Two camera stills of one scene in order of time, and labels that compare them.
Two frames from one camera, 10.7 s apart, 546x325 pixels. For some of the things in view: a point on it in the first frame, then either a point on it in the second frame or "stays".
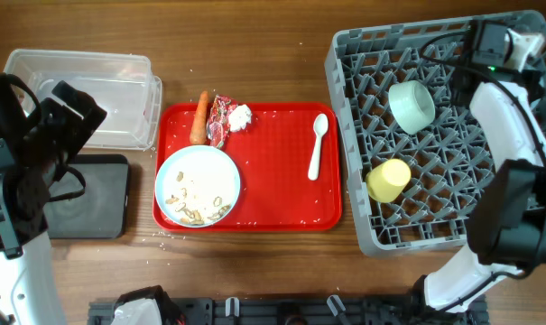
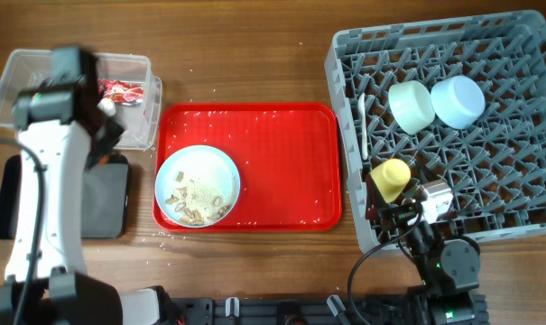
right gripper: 487,43 to 399,212
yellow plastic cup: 387,181 stays
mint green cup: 411,105 stays
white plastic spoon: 320,125 to 364,137
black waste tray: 100,211 stays
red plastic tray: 288,160 stays
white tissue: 239,117 to 107,106
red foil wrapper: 218,125 to 120,91
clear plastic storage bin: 122,84 stays
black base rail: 295,311 stays
